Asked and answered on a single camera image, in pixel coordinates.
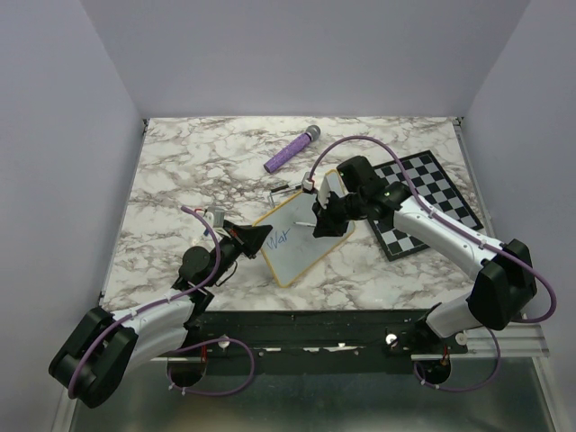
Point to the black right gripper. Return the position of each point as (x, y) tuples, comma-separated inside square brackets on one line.
[(326, 223)]

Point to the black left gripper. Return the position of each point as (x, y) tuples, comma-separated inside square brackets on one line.
[(247, 238)]

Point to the white marker pen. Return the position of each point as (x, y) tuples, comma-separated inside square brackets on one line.
[(304, 224)]

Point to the yellow framed whiteboard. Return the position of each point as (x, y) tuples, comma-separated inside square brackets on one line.
[(291, 250)]

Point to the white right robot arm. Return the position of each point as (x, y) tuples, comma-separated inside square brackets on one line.
[(502, 281)]

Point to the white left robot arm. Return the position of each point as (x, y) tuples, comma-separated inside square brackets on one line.
[(105, 345)]

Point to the purple glitter microphone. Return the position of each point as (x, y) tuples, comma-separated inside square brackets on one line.
[(311, 134)]

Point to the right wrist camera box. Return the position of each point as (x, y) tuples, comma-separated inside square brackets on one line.
[(330, 183)]

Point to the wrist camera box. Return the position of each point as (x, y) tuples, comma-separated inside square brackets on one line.
[(330, 183), (216, 217)]

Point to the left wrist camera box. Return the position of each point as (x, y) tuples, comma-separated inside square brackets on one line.
[(216, 217)]

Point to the wire whiteboard stand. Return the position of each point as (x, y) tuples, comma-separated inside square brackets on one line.
[(277, 193)]

